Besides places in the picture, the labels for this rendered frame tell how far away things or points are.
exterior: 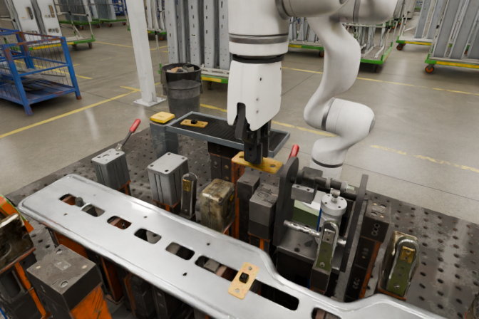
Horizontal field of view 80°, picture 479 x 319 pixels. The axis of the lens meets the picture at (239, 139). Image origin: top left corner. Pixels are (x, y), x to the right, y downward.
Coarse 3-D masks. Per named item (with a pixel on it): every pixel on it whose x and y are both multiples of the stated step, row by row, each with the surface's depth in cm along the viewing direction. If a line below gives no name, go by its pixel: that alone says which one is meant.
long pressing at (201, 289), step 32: (64, 192) 88; (96, 192) 88; (64, 224) 76; (96, 224) 76; (160, 224) 76; (192, 224) 75; (128, 256) 67; (160, 256) 67; (192, 256) 67; (224, 256) 67; (256, 256) 67; (160, 288) 61; (192, 288) 60; (224, 288) 60; (288, 288) 60
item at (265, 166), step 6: (240, 156) 51; (240, 162) 49; (246, 162) 49; (264, 162) 49; (270, 162) 49; (276, 162) 49; (258, 168) 48; (264, 168) 47; (270, 168) 47; (276, 168) 47
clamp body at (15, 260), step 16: (0, 224) 68; (16, 224) 71; (0, 240) 68; (16, 240) 72; (0, 256) 69; (16, 256) 72; (32, 256) 76; (0, 272) 70; (16, 272) 75; (0, 288) 73; (16, 288) 76; (32, 288) 78; (16, 304) 75; (32, 304) 79
